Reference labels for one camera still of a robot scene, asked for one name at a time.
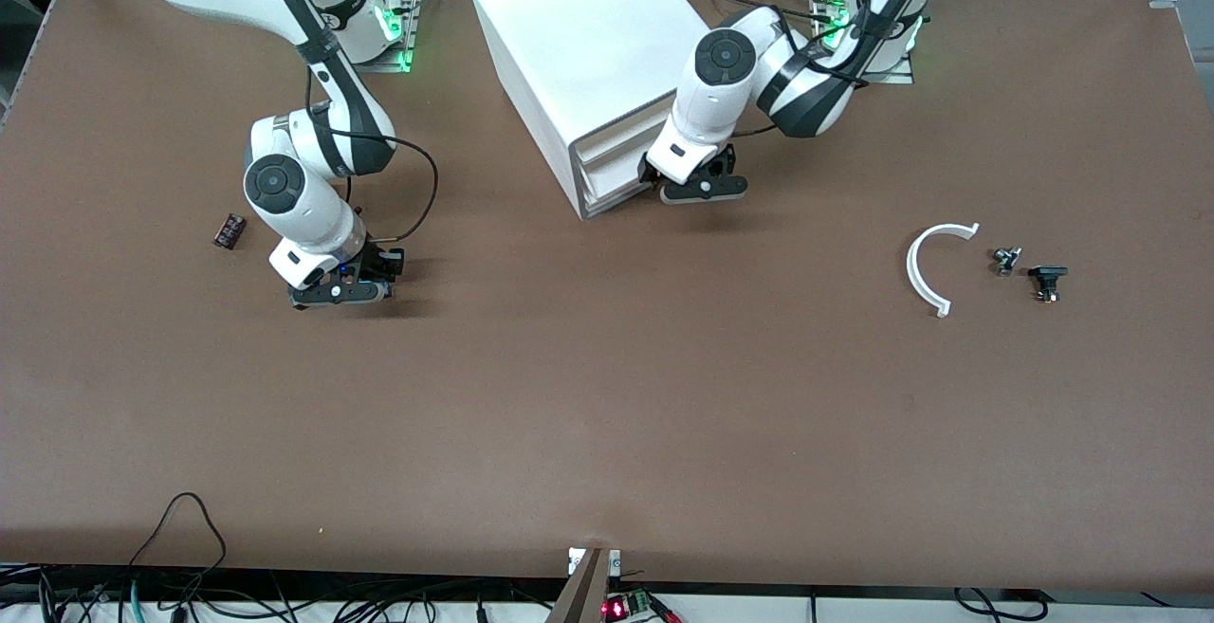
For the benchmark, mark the small black plastic component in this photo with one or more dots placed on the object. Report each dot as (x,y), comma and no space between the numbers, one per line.
(1047,273)

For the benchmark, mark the circuit board with red light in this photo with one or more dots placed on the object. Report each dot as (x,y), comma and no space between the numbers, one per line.
(626,606)

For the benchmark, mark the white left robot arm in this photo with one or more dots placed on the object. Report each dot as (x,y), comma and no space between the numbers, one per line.
(721,64)

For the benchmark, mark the small grey metal component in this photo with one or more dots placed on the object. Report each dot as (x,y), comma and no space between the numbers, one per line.
(1005,261)

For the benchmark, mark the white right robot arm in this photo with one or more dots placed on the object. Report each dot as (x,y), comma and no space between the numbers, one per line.
(285,187)

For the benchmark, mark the white curved plastic arc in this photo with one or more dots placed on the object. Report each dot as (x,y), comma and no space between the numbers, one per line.
(912,267)

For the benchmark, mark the grey metal camera post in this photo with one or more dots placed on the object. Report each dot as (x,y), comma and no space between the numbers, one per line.
(583,595)

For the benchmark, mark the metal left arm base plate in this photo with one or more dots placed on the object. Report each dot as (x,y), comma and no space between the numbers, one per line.
(896,78)

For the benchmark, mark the white post bracket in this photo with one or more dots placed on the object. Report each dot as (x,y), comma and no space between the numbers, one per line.
(615,561)

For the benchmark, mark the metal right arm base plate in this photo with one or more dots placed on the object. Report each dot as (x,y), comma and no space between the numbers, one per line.
(394,64)

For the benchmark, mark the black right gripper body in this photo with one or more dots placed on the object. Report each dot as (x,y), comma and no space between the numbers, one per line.
(383,263)

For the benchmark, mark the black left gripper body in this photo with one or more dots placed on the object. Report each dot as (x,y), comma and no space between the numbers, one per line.
(723,161)

